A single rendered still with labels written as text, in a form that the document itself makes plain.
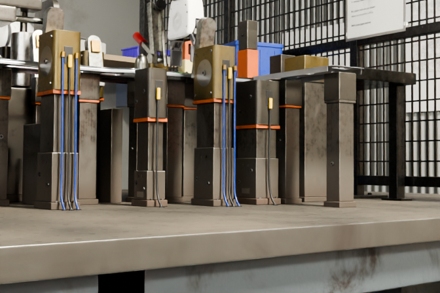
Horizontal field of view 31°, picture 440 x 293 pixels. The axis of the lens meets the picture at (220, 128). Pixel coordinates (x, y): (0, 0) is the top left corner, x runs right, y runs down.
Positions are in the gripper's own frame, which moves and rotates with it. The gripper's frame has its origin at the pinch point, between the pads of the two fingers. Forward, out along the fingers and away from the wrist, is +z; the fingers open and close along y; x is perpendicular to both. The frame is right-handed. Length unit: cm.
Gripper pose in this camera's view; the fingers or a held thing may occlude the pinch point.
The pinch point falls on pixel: (186, 60)
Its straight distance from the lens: 193.6
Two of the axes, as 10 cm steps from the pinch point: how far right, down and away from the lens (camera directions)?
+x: 8.3, 0.4, 5.6
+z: -0.2, 10.0, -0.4
